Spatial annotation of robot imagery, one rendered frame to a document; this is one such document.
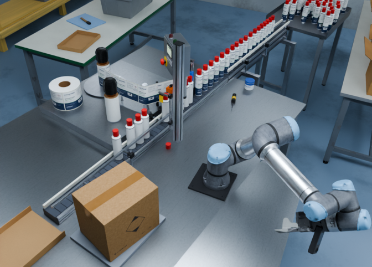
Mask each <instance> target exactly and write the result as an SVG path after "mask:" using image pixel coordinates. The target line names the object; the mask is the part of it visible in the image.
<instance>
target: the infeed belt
mask: <svg viewBox="0 0 372 267"><path fill-rule="evenodd" d="M226 78H227V77H226V76H224V77H223V78H222V79H219V81H218V83H213V87H210V88H209V87H208V91H206V92H202V96H195V93H194V94H193V103H192V104H189V106H188V107H186V108H184V110H183V113H184V112H186V111H187V110H188V109H189V108H190V107H192V106H193V105H194V104H195V103H196V102H198V101H199V100H200V99H201V98H203V97H204V96H205V95H206V94H207V93H209V92H210V91H211V90H213V88H215V87H216V86H217V85H219V84H220V83H221V82H222V81H223V80H225V79H226ZM167 126H168V122H165V123H162V122H161V123H160V124H159V125H157V126H156V127H155V128H154V129H153V130H151V131H150V132H149V135H150V137H149V138H148V139H144V143H143V144H141V145H138V144H136V148H135V149H134V150H132V152H134V153H135V152H137V151H138V150H139V149H140V148H141V147H143V146H144V145H145V144H146V143H148V142H149V141H150V140H151V139H153V138H154V137H155V136H156V135H157V134H159V133H160V132H161V131H162V130H164V129H165V128H166V127H167ZM113 156H114V155H113ZM113 156H112V157H113ZM112 157H111V158H112ZM111 158H110V159H111ZM127 159H128V157H127V154H126V153H123V159H122V160H120V161H116V160H113V161H112V162H111V163H110V164H108V165H107V166H106V167H105V168H103V169H102V170H101V171H100V172H98V173H97V174H96V175H94V176H93V177H92V178H91V179H89V180H88V181H87V182H86V183H87V184H88V183H89V182H90V181H93V180H95V179H96V178H97V177H100V176H101V175H103V174H104V173H106V172H107V171H109V170H111V169H112V168H114V167H116V166H117V165H119V164H120V163H122V162H124V161H125V160H127ZM108 160H109V159H108ZM108 160H107V161H108ZM107 161H106V162H107ZM106 162H104V163H106ZM104 163H103V164H104ZM103 164H102V165H103ZM102 165H101V166H102ZM101 166H99V167H101ZM99 167H98V168H99ZM98 168H97V169H98ZM97 169H95V170H97ZM95 170H94V171H95ZM94 171H93V172H94ZM93 172H91V173H90V174H89V175H91V174H92V173H93ZM89 175H88V176H89ZM88 176H86V177H88ZM86 177H85V178H86ZM85 178H84V179H85ZM84 179H83V180H84ZM83 180H81V181H80V182H82V181H83ZM80 182H79V183H80ZM79 183H78V184H79ZM78 184H76V185H75V186H77V185H78ZM75 186H73V188H74V187H75ZM83 186H85V185H84V184H83V185H82V186H81V187H83ZM81 187H80V188H81ZM73 188H71V189H73ZM80 188H78V189H80ZM71 189H70V190H71ZM78 189H77V190H78ZM70 190H68V191H67V192H66V193H65V194H67V193H68V192H69V191H70ZM77 190H76V191H77ZM65 194H63V195H62V196H64V195H65ZM62 196H61V197H62ZM61 197H60V198H61ZM60 198H58V199H57V200H59V199H60ZM57 200H56V201H57ZM56 201H55V202H56ZM55 202H53V203H52V204H54V203H55ZM73 203H74V202H73V198H72V194H71V195H69V196H68V197H67V198H65V199H64V200H63V201H62V202H61V203H59V204H58V205H57V206H56V207H54V208H53V209H52V208H51V205H52V204H51V205H50V206H48V207H47V208H45V211H46V212H48V213H49V214H51V215H52V216H53V217H55V218H56V217H57V216H58V215H60V214H61V213H62V212H63V211H64V210H66V209H67V208H68V207H70V206H71V205H72V204H73Z"/></svg>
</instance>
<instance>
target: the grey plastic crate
mask: <svg viewBox="0 0 372 267"><path fill-rule="evenodd" d="M100 1H101V5H102V10H103V13H104V14H108V15H112V16H118V17H123V18H129V19H131V18H133V17H134V16H135V15H136V14H138V13H139V12H140V11H141V10H142V9H144V8H145V7H146V6H148V5H149V4H150V3H151V2H152V1H153V0H100Z"/></svg>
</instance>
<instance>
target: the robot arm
mask: <svg viewBox="0 0 372 267"><path fill-rule="evenodd" d="M298 138H299V127H298V124H297V123H296V121H295V120H294V119H293V118H292V117H290V116H285V117H282V118H280V119H277V120H274V121H271V122H268V123H265V124H262V125H260V126H259V127H257V128H256V130H255V131H254V133H253V135H252V136H251V137H249V138H246V137H244V138H241V139H239V140H237V141H235V142H232V143H229V144H224V143H222V144H221V143H216V144H214V145H212V146H211V147H210V149H209V151H208V161H207V169H206V171H205V173H204V175H203V183H204V184H205V186H206V187H208V188H209V189H212V190H215V191H220V190H223V189H225V188H227V187H228V186H229V184H230V176H229V172H228V168H229V167H230V166H233V165H235V164H237V163H240V162H243V161H246V160H249V159H251V158H253V157H254V156H255V154H256V155H257V156H258V157H259V159H260V160H262V161H266V162H267V164H268V165H269V166H270V167H271V168H272V169H273V170H274V171H275V172H276V173H277V175H278V176H279V177H280V178H281V179H282V180H283V181H284V183H285V184H286V185H287V186H288V187H289V188H290V189H291V190H292V192H293V193H294V194H295V195H296V196H297V197H298V198H299V199H300V200H301V201H302V203H303V204H304V206H303V211H302V212H296V223H292V222H290V220H289V219H288V218H284V219H283V223H282V229H275V231H276V232H278V233H290V232H300V233H301V232H314V235H313V238H312V241H311V243H310V246H309V248H308V252H309V253H310V254H316V253H317V251H318V249H319V246H320V244H321V241H322V238H323V235H324V232H346V231H356V230H357V231H360V230H368V229H370V227H371V218H370V214H369V212H368V211H367V210H366V209H361V207H360V205H359V202H358V198H357V195H356V192H355V191H356V190H355V188H354V185H353V183H352V181H350V180H347V179H344V180H340V181H336V182H334V183H333V184H332V187H333V188H332V189H333V191H331V192H329V193H326V194H324V195H322V194H321V192H320V191H319V190H318V189H316V187H315V186H314V185H313V184H312V183H311V182H310V181H309V180H308V179H307V178H306V177H305V176H304V175H303V174H302V172H301V171H300V170H299V169H298V168H297V167H296V166H295V165H294V164H293V163H292V162H291V161H290V160H289V159H288V158H287V157H286V156H285V155H284V154H283V153H282V152H281V151H280V150H279V149H278V147H280V146H282V145H285V144H287V143H290V142H294V141H295V140H297V139H298ZM291 227H292V228H291Z"/></svg>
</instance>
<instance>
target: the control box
mask: <svg viewBox="0 0 372 267"><path fill-rule="evenodd" d="M174 39H176V40H177V41H181V42H183V43H185V50H184V77H186V76H190V44H189V43H188V42H187V41H186V39H185V38H184V37H183V36H182V34H181V33H174V34H173V39H169V34H166V35H165V36H164V60H166V63H165V66H166V68H167V69H168V71H169V72H170V74H171V76H172V77H173V40H174ZM167 43H168V44H169V46H170V47H171V49H172V59H171V57H170V56H169V54H168V53H167ZM167 55H168V56H169V57H170V59H171V61H172V67H171V66H170V64H169V63H168V61H167Z"/></svg>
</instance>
